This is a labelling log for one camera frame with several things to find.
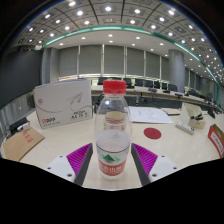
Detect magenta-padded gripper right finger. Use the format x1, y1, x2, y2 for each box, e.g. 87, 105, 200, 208
130, 142, 179, 187

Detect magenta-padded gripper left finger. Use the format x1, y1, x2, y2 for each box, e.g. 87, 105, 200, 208
44, 142, 94, 187

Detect clear red-capped water bottle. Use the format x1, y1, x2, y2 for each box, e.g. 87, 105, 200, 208
94, 79, 133, 181

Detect flat round red coaster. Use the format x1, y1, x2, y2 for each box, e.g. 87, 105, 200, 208
143, 127, 163, 140

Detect white printed paper sheet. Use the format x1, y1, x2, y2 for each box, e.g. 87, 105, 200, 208
128, 105, 174, 125

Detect white remote control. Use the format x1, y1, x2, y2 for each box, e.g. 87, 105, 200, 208
175, 120, 195, 136

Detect white copy paper box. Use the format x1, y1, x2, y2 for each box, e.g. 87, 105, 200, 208
33, 78, 94, 130

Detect white divided cardboard box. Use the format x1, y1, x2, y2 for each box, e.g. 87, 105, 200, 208
179, 102, 208, 130

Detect long curved conference desk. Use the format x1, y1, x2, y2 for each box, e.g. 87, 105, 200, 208
90, 84, 221, 109

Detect black clip tool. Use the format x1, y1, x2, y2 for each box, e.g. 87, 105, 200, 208
191, 113, 204, 121

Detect brown open cardboard box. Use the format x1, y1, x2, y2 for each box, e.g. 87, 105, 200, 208
207, 123, 224, 159

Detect row of black office chairs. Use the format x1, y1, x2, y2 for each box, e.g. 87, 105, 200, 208
96, 76, 179, 93

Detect round ceiling lights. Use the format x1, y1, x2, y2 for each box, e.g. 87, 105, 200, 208
16, 0, 224, 78

